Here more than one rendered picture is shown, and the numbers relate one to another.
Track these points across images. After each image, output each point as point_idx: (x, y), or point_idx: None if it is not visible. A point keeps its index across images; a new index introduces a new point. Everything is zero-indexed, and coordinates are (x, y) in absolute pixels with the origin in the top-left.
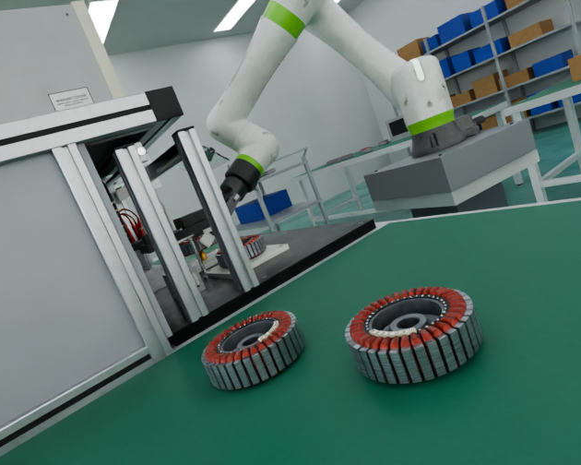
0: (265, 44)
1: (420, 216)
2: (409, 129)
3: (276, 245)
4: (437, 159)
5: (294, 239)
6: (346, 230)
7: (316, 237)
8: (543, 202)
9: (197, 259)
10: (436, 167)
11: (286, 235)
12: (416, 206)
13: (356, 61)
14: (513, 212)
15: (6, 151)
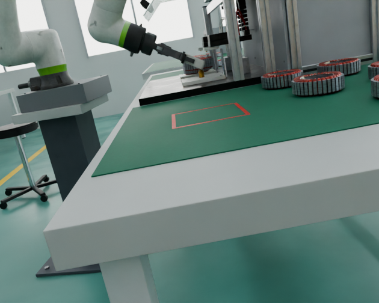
0: None
1: (80, 121)
2: (61, 67)
3: (181, 74)
4: (107, 75)
5: (166, 80)
6: (161, 79)
7: (167, 79)
8: (147, 80)
9: (215, 61)
10: (107, 79)
11: (158, 84)
12: (98, 104)
13: (15, 6)
14: (153, 79)
15: None
